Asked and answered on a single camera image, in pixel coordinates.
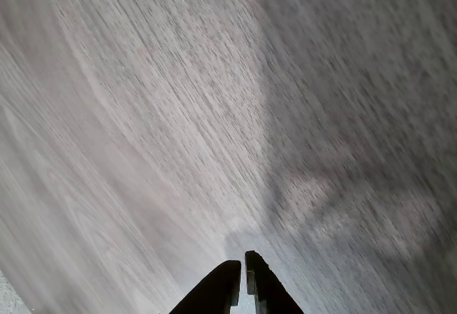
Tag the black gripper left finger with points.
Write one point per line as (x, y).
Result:
(210, 292)

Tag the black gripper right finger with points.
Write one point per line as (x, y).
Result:
(267, 292)

